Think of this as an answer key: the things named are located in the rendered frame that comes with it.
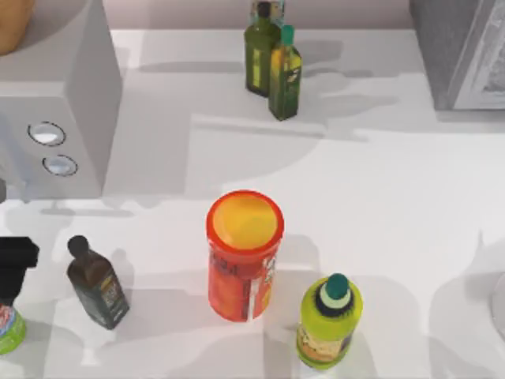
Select orange can yellow lid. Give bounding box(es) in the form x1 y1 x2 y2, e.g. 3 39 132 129
206 189 286 325

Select dark green bottle black cap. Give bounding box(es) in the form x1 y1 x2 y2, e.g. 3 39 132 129
243 0 286 99

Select lime green bottle teal cap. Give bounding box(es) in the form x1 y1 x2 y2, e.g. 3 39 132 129
295 272 365 372

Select dark brown bottle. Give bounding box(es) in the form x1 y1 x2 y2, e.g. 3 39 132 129
65 235 132 331

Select round silver microwave knob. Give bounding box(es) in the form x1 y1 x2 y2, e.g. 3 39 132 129
27 121 67 148
41 154 79 178

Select pale microwave oven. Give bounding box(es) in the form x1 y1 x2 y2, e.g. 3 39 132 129
0 0 123 201

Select grey cabinet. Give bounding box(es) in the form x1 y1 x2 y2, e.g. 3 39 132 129
409 0 505 112

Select green spray bottle black head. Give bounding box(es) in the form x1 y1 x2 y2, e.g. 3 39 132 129
0 236 41 356

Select orange rounded object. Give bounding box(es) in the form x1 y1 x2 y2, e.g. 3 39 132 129
0 0 37 56

